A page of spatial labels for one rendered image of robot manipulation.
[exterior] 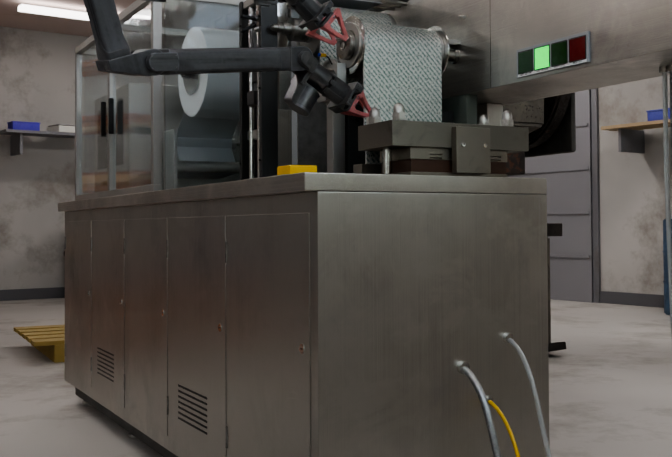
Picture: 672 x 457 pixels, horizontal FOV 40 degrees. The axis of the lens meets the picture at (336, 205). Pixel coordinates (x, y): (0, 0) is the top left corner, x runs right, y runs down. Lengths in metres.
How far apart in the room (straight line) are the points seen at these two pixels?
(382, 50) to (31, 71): 8.73
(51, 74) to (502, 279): 9.11
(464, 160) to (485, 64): 0.35
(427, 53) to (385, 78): 0.15
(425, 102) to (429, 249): 0.48
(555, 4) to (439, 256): 0.66
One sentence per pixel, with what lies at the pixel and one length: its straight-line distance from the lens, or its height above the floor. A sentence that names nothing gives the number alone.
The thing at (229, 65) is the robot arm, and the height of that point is 1.15.
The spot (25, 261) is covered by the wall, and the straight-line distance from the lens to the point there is 10.74.
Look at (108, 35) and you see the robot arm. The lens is 1.99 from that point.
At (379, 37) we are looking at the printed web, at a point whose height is 1.26.
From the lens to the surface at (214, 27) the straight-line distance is 3.31.
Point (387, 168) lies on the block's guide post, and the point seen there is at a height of 0.92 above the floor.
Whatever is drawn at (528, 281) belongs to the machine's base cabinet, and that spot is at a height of 0.65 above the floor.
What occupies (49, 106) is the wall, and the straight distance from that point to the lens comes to 10.90.
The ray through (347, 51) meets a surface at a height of 1.23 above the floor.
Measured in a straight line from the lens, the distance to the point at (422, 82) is 2.42.
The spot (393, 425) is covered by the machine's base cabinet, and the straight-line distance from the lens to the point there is 2.08.
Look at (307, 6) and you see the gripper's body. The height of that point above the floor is 1.32.
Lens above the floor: 0.78
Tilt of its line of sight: 1 degrees up
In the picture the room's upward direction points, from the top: straight up
